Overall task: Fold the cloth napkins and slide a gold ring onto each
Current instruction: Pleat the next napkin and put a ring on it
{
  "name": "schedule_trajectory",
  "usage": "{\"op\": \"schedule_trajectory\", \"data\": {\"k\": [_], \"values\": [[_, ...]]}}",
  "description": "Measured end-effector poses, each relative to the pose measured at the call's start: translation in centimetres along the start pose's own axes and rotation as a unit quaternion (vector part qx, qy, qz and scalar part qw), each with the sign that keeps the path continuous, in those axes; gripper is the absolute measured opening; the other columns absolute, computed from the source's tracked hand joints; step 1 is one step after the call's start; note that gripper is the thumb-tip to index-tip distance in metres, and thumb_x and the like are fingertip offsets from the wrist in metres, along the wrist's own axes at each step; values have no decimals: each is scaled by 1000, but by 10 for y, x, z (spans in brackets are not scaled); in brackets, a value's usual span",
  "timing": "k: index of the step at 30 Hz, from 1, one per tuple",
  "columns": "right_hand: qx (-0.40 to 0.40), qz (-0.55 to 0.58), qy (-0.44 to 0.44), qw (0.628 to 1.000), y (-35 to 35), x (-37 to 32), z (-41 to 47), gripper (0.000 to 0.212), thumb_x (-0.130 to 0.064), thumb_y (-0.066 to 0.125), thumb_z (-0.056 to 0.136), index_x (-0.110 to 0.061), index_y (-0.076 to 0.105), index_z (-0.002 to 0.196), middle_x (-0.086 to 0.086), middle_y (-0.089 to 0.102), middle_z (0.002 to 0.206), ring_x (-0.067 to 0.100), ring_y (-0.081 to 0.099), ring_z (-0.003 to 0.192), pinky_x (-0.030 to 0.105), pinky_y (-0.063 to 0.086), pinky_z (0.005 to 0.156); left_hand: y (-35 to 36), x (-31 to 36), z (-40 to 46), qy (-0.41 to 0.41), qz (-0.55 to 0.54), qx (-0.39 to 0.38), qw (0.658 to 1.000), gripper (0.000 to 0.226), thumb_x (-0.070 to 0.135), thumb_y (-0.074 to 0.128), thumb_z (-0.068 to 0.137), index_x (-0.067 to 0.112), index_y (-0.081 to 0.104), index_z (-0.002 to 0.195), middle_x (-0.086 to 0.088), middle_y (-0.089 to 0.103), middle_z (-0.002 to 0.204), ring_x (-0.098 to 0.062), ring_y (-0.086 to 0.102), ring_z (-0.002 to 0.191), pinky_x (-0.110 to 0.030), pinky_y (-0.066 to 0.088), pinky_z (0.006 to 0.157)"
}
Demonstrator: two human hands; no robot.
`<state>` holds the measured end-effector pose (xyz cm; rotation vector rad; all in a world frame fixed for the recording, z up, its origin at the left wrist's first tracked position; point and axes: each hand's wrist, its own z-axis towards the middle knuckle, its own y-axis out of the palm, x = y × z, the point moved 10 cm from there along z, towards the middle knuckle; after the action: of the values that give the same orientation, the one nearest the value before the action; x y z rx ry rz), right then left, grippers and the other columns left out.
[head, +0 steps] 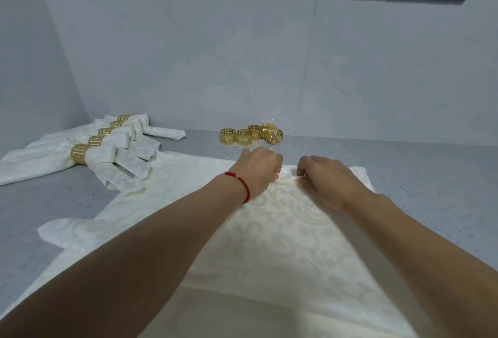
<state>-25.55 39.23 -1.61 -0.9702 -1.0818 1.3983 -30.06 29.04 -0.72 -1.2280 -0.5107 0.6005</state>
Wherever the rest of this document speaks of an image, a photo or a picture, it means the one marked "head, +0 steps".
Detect white damask napkin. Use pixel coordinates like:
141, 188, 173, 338
0, 151, 419, 338
37, 216, 117, 251
181, 165, 393, 303

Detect red string bracelet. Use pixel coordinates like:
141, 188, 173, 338
224, 171, 251, 205

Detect person's left hand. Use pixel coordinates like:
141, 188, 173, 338
230, 146, 284, 204

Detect person's right forearm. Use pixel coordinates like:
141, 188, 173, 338
342, 190, 498, 338

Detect person's right hand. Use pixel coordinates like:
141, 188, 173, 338
296, 156, 376, 214

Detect rolled white napkin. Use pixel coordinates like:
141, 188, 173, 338
39, 125, 161, 161
70, 119, 162, 151
0, 143, 148, 197
23, 133, 153, 179
93, 113, 187, 141

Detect person's left forearm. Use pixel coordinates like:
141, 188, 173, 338
0, 173, 250, 338

